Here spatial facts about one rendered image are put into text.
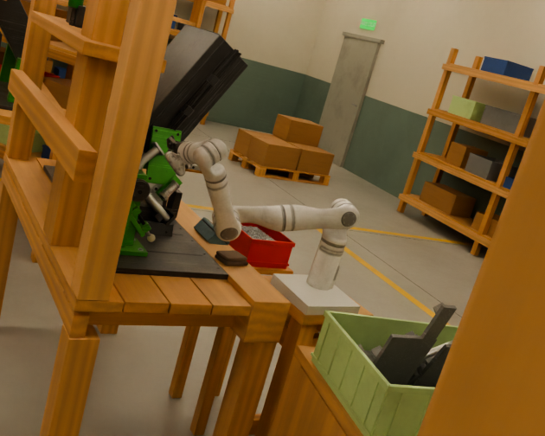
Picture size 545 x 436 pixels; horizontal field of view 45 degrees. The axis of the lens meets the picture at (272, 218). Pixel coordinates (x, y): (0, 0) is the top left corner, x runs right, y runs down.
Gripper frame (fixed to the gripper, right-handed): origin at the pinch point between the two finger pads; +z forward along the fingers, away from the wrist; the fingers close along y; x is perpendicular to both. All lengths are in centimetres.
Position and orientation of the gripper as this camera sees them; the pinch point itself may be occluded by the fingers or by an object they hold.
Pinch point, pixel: (171, 151)
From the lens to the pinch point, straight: 230.4
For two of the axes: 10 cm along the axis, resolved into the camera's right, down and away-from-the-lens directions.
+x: -7.1, 6.2, -3.4
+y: -5.0, -7.8, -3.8
